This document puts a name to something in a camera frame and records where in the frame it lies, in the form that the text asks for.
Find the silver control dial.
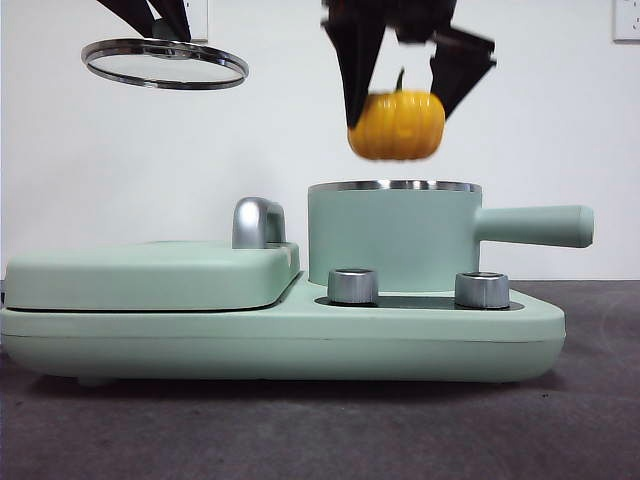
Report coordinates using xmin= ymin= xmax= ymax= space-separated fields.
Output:
xmin=454 ymin=271 xmax=510 ymax=309
xmin=327 ymin=268 xmax=380 ymax=305

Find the yellow toy pumpkin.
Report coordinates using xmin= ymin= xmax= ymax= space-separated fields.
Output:
xmin=348 ymin=68 xmax=446 ymax=162

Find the white wall socket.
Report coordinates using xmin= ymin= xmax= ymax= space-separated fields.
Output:
xmin=612 ymin=0 xmax=640 ymax=43
xmin=182 ymin=0 xmax=209 ymax=42

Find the green hinged cover, silver handle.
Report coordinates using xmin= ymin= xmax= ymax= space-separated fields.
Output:
xmin=3 ymin=196 xmax=301 ymax=312

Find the mint green cooker base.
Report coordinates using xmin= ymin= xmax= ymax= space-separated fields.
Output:
xmin=0 ymin=279 xmax=567 ymax=389

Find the mint green pot with handle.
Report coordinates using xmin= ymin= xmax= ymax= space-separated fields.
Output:
xmin=306 ymin=179 xmax=596 ymax=296

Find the glass lid with green knob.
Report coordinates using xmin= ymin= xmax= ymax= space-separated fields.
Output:
xmin=81 ymin=18 xmax=250 ymax=92

